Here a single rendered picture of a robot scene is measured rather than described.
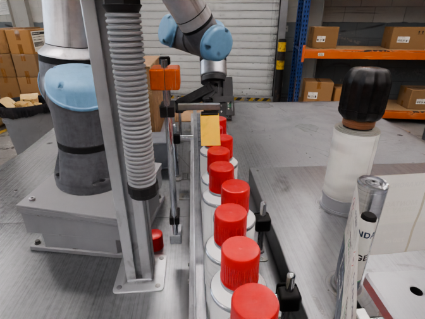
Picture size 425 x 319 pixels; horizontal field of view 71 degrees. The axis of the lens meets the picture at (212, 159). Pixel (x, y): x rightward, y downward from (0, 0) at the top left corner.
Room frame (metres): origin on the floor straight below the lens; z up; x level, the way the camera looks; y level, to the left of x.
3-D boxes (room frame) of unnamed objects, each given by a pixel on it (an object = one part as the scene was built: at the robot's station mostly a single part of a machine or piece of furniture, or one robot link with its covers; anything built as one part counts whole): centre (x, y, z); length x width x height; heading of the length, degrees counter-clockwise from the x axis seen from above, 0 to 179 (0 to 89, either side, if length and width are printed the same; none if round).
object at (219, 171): (0.35, -0.01, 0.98); 0.05 x 0.05 x 0.20
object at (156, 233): (0.48, 0.12, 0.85); 0.03 x 0.03 x 0.03
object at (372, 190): (0.34, -0.21, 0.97); 0.05 x 0.05 x 0.19
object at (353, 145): (0.56, -0.29, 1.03); 0.09 x 0.09 x 0.30
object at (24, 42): (4.07, 2.35, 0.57); 1.20 x 0.85 x 1.14; 175
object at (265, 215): (0.47, -0.10, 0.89); 0.03 x 0.03 x 0.12; 4
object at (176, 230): (0.45, 0.04, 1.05); 0.10 x 0.04 x 0.33; 94
